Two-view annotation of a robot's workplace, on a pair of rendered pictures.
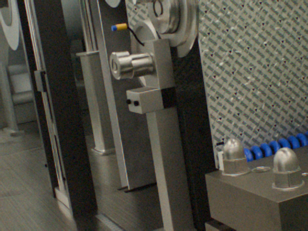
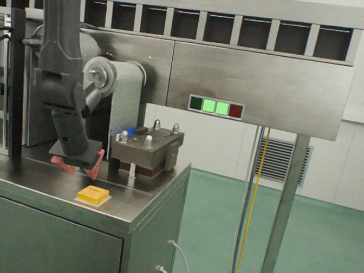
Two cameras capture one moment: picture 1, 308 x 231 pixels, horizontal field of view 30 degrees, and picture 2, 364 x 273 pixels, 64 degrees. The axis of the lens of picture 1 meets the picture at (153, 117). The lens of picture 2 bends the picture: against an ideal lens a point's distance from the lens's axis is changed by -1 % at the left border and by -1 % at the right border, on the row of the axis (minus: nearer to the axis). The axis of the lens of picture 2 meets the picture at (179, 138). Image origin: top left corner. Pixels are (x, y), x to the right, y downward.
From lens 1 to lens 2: 63 cm
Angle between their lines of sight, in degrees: 51
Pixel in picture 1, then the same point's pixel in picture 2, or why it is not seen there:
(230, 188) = (127, 147)
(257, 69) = (123, 106)
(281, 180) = (148, 145)
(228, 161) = (124, 138)
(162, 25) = (97, 84)
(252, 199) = (139, 150)
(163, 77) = not seen: hidden behind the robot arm
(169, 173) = not seen: hidden behind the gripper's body
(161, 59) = not seen: hidden behind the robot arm
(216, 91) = (114, 112)
